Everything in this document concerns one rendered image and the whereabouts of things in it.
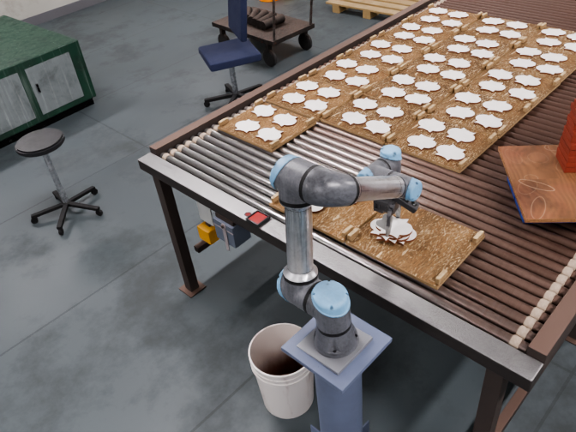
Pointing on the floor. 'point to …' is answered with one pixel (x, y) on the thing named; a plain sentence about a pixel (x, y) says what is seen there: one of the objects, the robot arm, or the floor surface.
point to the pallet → (371, 6)
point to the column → (351, 415)
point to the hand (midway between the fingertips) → (393, 226)
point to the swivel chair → (231, 52)
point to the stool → (34, 140)
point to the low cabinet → (39, 79)
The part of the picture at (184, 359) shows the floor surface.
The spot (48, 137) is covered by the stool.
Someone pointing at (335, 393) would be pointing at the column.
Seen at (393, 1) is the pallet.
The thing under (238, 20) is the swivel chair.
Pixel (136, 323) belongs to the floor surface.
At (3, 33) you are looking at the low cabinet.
